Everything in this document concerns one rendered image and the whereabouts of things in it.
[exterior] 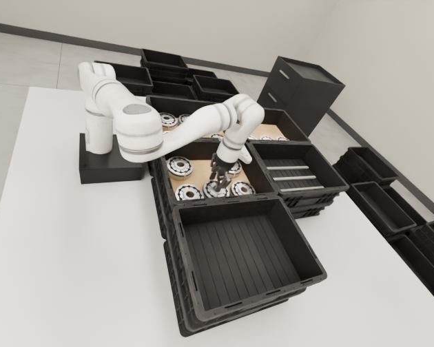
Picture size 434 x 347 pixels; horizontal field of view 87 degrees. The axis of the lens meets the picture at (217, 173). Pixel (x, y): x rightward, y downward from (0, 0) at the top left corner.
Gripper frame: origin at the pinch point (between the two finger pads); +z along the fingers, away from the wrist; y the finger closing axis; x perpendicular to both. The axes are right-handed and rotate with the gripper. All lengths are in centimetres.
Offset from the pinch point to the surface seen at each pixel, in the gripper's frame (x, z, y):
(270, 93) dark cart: 122, 30, -140
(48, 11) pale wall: -93, 53, -318
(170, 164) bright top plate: -14.7, 1.1, -10.5
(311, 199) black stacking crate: 41.2, 0.3, 11.9
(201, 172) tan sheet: -1.8, 4.0, -8.8
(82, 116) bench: -47, 17, -60
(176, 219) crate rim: -19.5, -6.0, 17.4
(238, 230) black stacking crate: 3.9, 4.2, 18.6
